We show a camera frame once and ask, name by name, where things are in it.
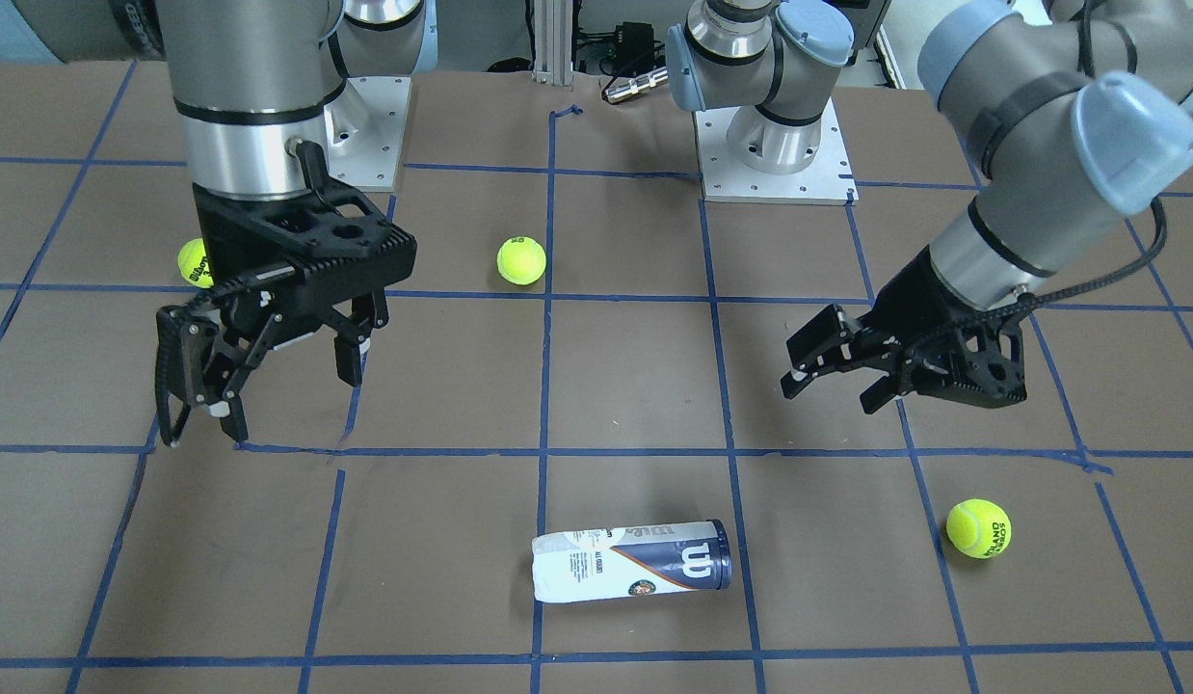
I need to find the black gripper, viewer right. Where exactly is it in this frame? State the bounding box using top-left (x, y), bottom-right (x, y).
top-left (781, 249), bottom-right (1027, 414)

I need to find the black gripper, viewer left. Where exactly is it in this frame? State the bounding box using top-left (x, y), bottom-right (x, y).
top-left (156, 181), bottom-right (418, 445)

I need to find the white blue tennis ball can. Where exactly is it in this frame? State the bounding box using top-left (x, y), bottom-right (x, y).
top-left (531, 519), bottom-right (733, 603)

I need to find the tennis ball with Wilson print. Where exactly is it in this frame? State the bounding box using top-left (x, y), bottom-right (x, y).
top-left (177, 237), bottom-right (214, 289)

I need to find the tennis ball front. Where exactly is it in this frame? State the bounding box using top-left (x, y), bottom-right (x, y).
top-left (945, 498), bottom-right (1012, 559)

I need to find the tennis ball centre back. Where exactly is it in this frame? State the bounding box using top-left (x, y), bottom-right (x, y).
top-left (495, 236), bottom-right (548, 286)

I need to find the brown paper mat blue grid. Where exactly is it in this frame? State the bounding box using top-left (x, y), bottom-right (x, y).
top-left (0, 63), bottom-right (1193, 693)

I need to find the silver metal connector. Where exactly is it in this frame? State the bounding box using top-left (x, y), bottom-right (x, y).
top-left (601, 67), bottom-right (670, 105)

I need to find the aluminium frame post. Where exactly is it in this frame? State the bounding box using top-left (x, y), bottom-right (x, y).
top-left (528, 0), bottom-right (574, 89)

